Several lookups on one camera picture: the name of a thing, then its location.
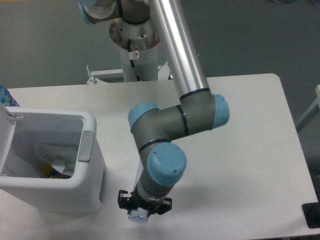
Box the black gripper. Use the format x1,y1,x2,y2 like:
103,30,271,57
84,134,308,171
117,187,173,215

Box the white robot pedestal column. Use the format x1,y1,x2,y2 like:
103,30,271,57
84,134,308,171
109,18,164,82

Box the blue and yellow snack packet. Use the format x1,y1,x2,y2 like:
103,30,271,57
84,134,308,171
41,163,71,179

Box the blue patterned bottle at edge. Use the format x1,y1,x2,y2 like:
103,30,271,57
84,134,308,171
0,85,20,107

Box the crushed clear plastic bottle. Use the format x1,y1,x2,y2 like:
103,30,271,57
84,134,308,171
128,161,149,224

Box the white left frame bracket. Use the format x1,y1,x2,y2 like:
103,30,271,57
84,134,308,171
86,65,124,85

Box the black clamp at table edge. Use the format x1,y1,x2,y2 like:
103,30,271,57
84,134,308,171
302,202,320,229

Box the white frame bracket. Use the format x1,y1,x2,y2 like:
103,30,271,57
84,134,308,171
158,61,173,81
86,65,124,85

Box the white plastic trash can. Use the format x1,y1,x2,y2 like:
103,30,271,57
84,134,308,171
0,106,106,213

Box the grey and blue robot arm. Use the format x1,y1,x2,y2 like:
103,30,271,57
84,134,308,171
78,0,230,222

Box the white right frame bracket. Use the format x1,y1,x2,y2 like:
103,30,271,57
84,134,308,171
158,61,173,81

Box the white frame at right edge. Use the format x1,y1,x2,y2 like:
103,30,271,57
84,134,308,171
295,84,320,133

